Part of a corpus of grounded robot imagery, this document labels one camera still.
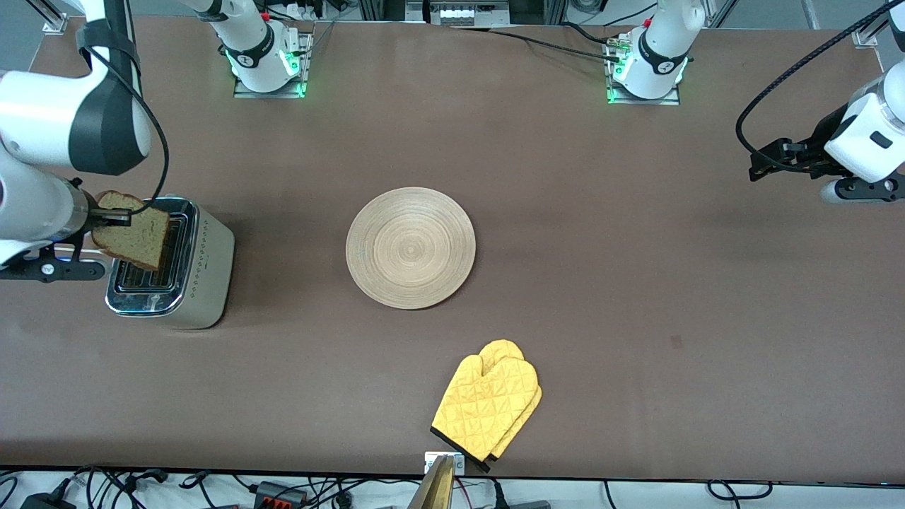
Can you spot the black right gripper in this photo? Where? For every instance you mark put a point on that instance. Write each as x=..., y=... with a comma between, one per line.
x=113, y=219

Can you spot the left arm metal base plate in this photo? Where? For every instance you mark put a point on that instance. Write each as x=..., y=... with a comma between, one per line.
x=672, y=101

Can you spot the black power adapter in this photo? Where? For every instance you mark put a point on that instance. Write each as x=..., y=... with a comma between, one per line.
x=46, y=502

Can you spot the small silver mounting bracket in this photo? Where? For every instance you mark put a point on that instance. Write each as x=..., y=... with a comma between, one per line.
x=430, y=463

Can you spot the gold metal bar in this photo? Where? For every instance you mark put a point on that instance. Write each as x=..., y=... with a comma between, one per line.
x=435, y=491

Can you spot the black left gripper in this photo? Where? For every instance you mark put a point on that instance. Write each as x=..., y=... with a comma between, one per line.
x=819, y=147

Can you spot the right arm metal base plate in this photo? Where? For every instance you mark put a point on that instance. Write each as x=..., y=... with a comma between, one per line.
x=247, y=92

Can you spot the yellow quilted oven mitt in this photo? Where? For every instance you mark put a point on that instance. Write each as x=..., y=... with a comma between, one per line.
x=481, y=410
x=532, y=389

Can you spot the silver two-slot toaster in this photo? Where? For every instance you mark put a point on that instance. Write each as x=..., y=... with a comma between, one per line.
x=205, y=283

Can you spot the brown bread slice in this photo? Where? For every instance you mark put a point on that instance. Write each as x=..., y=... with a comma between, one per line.
x=145, y=237

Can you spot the round wooden plate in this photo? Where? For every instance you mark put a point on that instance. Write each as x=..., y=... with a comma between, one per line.
x=410, y=247

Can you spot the black and red connector box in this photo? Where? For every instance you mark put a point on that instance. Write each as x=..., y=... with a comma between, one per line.
x=279, y=493

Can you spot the white terminal block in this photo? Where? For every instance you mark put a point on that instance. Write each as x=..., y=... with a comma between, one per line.
x=466, y=13

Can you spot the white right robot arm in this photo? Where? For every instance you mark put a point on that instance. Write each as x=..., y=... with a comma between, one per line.
x=42, y=106

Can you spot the aluminium frame rail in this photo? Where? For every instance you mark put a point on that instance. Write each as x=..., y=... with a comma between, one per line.
x=382, y=8

